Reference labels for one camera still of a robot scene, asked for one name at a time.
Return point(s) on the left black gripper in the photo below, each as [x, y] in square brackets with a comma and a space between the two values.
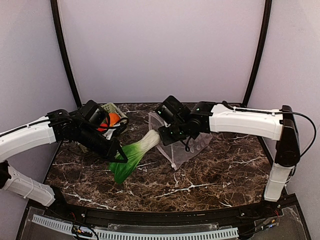
[110, 149]

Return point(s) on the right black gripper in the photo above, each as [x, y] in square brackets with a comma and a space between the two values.
[167, 135]

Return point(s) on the white bok choy toy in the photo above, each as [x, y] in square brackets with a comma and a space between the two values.
[134, 153]

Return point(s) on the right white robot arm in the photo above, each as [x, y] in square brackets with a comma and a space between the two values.
[278, 125]

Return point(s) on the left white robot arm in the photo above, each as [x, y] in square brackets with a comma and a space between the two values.
[54, 127]

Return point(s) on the red pepper toy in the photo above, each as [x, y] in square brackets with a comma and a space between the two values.
[103, 127]

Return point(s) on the orange fruit toy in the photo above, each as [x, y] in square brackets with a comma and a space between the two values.
[113, 119]

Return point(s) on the beige perforated plastic basket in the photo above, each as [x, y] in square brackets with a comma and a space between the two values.
[112, 110]

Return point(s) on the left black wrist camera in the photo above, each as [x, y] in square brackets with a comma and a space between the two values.
[116, 130]

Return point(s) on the white slotted cable duct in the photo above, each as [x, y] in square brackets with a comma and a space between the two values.
[138, 232]

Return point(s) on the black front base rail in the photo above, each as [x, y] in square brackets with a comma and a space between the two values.
[242, 217]

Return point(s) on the left black frame post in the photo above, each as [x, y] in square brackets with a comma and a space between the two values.
[63, 52]

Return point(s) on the black frame post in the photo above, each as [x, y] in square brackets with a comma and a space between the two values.
[259, 51]
[63, 52]

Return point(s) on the right black frame post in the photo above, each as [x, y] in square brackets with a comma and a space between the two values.
[259, 51]

